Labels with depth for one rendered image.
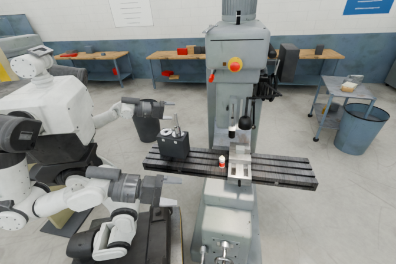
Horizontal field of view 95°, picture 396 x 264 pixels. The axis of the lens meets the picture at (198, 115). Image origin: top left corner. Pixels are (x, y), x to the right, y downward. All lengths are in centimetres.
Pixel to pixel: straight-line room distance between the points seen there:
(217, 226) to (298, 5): 490
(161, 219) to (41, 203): 98
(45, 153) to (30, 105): 21
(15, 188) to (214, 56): 80
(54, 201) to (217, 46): 79
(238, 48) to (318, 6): 474
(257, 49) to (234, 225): 107
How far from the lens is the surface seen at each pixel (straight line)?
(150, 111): 107
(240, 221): 140
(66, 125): 77
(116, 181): 64
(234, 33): 80
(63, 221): 268
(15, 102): 79
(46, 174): 104
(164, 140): 141
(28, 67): 78
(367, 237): 264
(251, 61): 82
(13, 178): 76
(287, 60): 129
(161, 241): 156
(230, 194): 136
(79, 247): 158
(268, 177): 139
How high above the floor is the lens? 199
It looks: 32 degrees down
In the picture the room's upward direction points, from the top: 4 degrees counter-clockwise
